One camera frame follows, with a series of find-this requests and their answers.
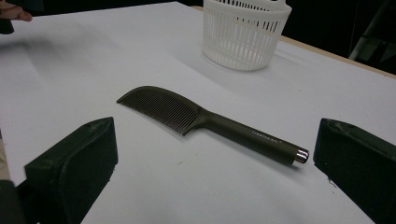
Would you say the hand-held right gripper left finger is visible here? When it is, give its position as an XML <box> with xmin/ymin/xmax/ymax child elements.
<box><xmin>23</xmin><ymin>117</ymin><xmax>120</xmax><ymax>224</ymax></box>

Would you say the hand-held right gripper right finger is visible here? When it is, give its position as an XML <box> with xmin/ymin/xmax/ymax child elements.
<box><xmin>313</xmin><ymin>118</ymin><xmax>396</xmax><ymax>224</ymax></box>

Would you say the dark brown comb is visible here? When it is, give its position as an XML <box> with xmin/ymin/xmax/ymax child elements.
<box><xmin>116</xmin><ymin>85</ymin><xmax>310</xmax><ymax>166</ymax></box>

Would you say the white slotted plastic basket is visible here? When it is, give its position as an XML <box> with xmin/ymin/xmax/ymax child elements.
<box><xmin>202</xmin><ymin>0</ymin><xmax>293</xmax><ymax>72</ymax></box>

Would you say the metal stand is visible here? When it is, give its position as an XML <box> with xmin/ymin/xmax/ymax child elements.
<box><xmin>348</xmin><ymin>0</ymin><xmax>396</xmax><ymax>64</ymax></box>

